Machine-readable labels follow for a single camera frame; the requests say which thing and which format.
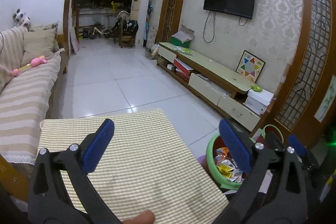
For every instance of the striped beige sofa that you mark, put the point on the striped beige sofa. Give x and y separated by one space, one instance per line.
25 99

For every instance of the red books stack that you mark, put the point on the red books stack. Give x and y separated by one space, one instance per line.
183 70

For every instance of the operator fingertip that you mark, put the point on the operator fingertip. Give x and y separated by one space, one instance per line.
146 217

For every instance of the plush cow toy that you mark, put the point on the plush cow toy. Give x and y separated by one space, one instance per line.
20 19

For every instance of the checkered yellow tablecloth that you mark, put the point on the checkered yellow tablecloth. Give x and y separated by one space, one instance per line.
148 166

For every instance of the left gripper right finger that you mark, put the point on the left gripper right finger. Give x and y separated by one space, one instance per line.
237 140

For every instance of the beige cushion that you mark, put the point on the beige cushion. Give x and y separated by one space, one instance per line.
39 43

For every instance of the long tv cabinet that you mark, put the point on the long tv cabinet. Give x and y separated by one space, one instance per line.
220 87

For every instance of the white balance bike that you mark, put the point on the white balance bike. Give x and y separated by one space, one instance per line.
98 32

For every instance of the green box with papers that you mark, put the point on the green box with papers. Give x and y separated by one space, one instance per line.
183 37

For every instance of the white standing air conditioner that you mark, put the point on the white standing air conditioner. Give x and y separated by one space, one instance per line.
139 13

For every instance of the yellow iced tea carton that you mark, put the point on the yellow iced tea carton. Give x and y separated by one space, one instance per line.
225 170

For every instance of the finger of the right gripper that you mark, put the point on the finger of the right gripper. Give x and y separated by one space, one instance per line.
297 145

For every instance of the chinese checkers board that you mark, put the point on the chinese checkers board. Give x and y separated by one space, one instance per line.
250 66

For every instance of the green red trash bin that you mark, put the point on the green red trash bin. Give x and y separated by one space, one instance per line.
238 176

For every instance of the wooden chair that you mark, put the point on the wooden chair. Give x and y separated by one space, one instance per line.
125 29

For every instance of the orange snack bag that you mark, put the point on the orange snack bag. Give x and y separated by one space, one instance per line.
221 153

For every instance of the yellow cardboard box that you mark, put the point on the yellow cardboard box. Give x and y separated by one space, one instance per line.
13 182

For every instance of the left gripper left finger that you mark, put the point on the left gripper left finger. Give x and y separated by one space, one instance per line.
94 146

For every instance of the white shoe box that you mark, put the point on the white shoe box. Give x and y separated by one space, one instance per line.
258 101

